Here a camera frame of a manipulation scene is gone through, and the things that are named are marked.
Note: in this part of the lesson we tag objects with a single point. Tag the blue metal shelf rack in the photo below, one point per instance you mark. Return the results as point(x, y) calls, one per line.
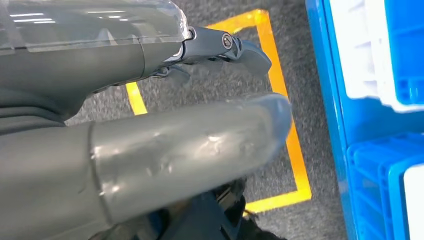
point(331, 132)

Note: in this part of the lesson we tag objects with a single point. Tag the blue plastic bin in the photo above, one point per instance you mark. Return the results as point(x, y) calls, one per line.
point(371, 185)
point(404, 49)

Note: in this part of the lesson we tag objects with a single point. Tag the yellow floor tape square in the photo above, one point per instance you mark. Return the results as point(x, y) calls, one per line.
point(298, 165)

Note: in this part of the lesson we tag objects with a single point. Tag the white plastic bin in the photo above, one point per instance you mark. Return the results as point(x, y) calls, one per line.
point(357, 49)
point(414, 205)

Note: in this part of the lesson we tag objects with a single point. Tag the black robot foot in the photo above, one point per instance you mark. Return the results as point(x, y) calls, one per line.
point(205, 215)

